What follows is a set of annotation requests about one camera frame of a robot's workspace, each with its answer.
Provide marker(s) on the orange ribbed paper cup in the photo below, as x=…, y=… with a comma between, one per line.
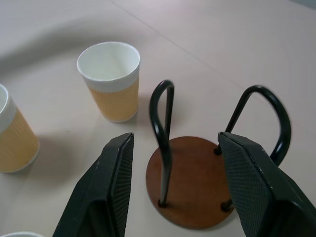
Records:
x=14, y=143
x=19, y=234
x=116, y=103

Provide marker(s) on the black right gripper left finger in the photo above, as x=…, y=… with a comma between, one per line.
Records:
x=98, y=192

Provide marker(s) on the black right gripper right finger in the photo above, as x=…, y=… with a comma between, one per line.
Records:
x=266, y=197

